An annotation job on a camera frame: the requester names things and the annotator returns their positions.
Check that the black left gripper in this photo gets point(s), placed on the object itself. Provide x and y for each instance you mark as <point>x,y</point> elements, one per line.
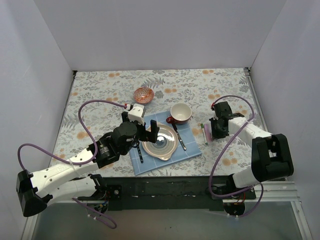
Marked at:
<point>144,130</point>

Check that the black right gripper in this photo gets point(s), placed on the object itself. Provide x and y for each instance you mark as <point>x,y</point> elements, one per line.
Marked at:
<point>216,128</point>

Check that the white green-tipped marker pen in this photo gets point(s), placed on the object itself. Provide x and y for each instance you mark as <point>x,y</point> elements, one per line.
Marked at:
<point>203,133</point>

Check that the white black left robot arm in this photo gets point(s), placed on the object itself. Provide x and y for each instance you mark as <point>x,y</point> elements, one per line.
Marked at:
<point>70,165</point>

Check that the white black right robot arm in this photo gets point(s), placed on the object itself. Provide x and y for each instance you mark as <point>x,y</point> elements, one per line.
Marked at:
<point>270,153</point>

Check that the cream grey plate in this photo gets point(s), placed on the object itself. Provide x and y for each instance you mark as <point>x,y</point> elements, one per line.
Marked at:
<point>166,144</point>

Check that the silver fork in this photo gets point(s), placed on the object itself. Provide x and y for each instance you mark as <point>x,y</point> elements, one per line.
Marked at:
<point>140,154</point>

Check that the silver patterned knife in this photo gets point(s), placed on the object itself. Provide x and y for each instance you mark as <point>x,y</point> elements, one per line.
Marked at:
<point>179,137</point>

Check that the red white cup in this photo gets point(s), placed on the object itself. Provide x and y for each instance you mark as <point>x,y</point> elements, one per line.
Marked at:
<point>180,113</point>

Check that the blue checked placemat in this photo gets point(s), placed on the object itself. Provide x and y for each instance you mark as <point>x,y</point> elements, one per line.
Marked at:
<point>151,163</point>

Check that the red patterned bowl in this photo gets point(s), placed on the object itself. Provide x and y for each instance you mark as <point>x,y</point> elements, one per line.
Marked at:
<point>143,95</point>

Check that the floral patterned tablecloth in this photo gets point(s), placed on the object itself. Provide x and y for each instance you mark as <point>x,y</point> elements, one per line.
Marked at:
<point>92,111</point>

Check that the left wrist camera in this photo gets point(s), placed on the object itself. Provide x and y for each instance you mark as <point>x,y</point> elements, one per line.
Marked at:
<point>136,112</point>

